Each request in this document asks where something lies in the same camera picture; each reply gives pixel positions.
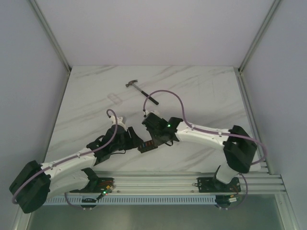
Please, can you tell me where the white slotted cable duct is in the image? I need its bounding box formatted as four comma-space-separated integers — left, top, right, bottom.
44, 194, 216, 206

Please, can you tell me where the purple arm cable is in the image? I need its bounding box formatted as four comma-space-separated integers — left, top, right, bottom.
12, 109, 119, 212
142, 90, 268, 211

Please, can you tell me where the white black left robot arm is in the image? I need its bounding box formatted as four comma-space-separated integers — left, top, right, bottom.
9, 115, 143, 214

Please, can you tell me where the aluminium frame post left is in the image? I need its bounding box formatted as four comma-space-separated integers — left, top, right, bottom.
27, 0, 72, 74

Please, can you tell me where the clear plastic fuse box cover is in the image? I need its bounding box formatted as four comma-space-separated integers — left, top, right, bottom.
107, 93, 123, 105

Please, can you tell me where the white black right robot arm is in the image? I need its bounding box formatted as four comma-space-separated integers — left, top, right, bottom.
138, 112, 257, 192

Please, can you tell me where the black fuse box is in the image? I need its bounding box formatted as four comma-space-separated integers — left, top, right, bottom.
137, 140, 158, 153

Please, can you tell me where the aluminium frame rail right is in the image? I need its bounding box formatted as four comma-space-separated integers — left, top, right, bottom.
238, 0, 283, 74

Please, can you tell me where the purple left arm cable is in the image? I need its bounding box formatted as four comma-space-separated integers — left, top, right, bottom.
12, 109, 119, 212

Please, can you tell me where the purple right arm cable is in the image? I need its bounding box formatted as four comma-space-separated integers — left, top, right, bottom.
142, 90, 268, 211

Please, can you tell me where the aluminium front rail base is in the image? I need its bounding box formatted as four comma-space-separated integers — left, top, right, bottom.
97, 172, 286, 195

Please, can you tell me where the claw hammer black handle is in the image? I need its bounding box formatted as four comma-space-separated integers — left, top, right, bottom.
125, 80, 159, 105

